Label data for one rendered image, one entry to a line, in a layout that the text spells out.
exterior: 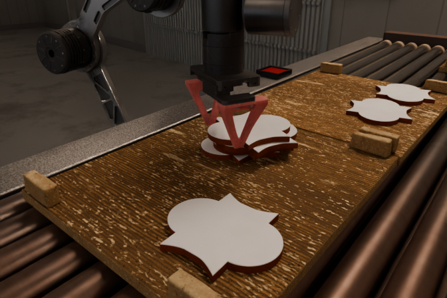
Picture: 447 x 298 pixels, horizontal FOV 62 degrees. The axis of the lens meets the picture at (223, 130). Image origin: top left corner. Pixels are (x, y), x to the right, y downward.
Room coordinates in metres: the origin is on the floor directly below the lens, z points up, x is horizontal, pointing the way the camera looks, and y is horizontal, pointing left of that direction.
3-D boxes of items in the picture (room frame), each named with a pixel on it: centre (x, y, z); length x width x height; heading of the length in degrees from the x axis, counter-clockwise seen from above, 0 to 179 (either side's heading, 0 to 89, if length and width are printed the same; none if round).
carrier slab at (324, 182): (0.46, 0.00, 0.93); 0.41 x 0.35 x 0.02; 140
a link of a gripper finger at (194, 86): (0.54, 0.02, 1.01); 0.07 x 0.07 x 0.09; 26
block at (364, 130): (0.54, -0.25, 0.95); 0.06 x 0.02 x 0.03; 49
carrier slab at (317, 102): (0.77, -0.27, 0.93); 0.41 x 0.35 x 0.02; 139
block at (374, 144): (0.52, -0.23, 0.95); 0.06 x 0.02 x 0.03; 50
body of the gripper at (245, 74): (0.51, 0.00, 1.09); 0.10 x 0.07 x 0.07; 26
